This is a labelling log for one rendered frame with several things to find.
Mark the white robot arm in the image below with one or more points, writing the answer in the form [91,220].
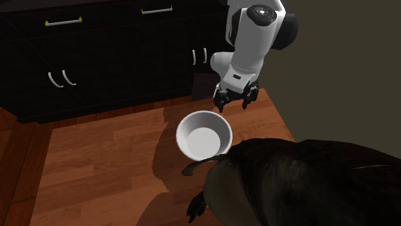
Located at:
[250,40]

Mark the dark animal figure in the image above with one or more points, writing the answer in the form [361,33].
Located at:
[300,184]

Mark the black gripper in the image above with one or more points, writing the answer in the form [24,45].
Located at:
[236,95]

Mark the white bowl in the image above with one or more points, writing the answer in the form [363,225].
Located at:
[204,135]

